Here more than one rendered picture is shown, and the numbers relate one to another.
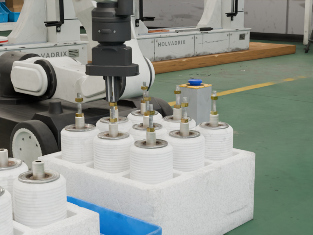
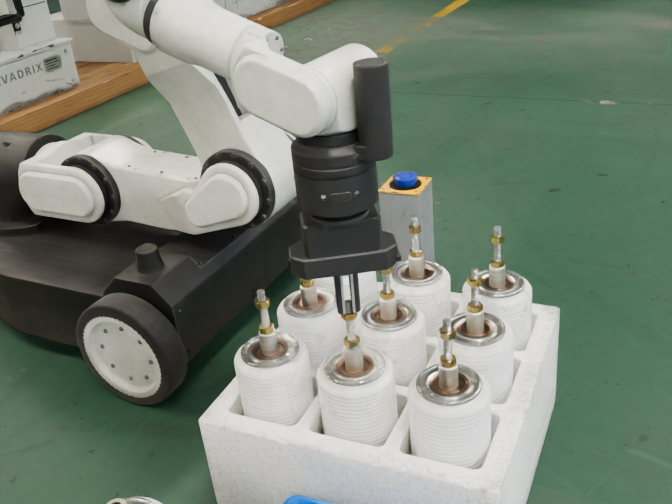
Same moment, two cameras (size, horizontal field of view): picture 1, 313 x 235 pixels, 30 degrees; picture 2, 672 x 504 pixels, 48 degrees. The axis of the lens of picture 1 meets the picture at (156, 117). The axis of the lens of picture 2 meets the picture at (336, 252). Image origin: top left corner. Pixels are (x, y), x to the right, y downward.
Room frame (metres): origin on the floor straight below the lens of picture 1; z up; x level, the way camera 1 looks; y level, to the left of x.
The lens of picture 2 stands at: (0.61, 0.30, 0.80)
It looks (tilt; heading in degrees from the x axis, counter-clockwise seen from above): 28 degrees down; 345
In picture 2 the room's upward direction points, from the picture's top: 6 degrees counter-clockwise
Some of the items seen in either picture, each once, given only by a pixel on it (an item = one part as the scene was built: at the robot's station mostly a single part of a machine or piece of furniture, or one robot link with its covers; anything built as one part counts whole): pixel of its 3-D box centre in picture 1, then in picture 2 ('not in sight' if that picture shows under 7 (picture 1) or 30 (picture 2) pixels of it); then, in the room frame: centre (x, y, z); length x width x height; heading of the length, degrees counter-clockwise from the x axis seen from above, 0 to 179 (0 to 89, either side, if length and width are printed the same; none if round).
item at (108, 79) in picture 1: (107, 87); (335, 287); (1.33, 0.11, 0.37); 0.03 x 0.02 x 0.06; 169
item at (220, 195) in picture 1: (147, 188); (395, 409); (1.42, 0.02, 0.09); 0.39 x 0.39 x 0.18; 49
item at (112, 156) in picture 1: (114, 173); (360, 424); (1.33, 0.10, 0.16); 0.10 x 0.10 x 0.18
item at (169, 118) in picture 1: (177, 119); (416, 273); (1.51, -0.06, 0.25); 0.08 x 0.08 x 0.01
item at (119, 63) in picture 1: (112, 48); (339, 214); (1.33, 0.10, 0.46); 0.13 x 0.10 x 0.12; 79
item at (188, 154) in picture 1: (184, 171); (475, 386); (1.34, -0.07, 0.16); 0.10 x 0.10 x 0.18
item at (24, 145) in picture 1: (33, 152); (131, 349); (1.73, 0.38, 0.10); 0.20 x 0.05 x 0.20; 46
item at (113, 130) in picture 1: (113, 130); (353, 357); (1.33, 0.10, 0.26); 0.02 x 0.02 x 0.03
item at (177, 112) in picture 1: (177, 114); (416, 265); (1.51, -0.06, 0.26); 0.02 x 0.02 x 0.03
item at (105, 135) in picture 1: (113, 135); (354, 366); (1.33, 0.10, 0.25); 0.08 x 0.08 x 0.01
